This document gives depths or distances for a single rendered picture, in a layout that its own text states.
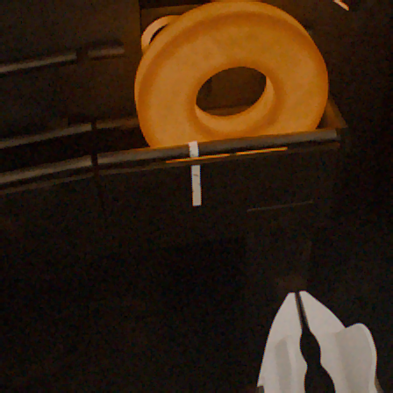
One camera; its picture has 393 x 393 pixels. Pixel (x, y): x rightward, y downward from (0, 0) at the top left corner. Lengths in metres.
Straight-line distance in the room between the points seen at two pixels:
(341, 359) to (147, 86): 0.27
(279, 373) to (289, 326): 0.03
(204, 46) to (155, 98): 0.06
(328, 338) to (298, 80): 0.26
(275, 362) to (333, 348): 0.03
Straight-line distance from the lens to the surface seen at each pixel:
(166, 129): 0.58
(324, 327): 0.39
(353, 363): 0.37
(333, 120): 0.61
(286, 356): 0.34
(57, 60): 0.61
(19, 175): 0.58
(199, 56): 0.55
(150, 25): 0.65
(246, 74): 0.66
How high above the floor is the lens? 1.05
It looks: 40 degrees down
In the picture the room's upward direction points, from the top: 1 degrees clockwise
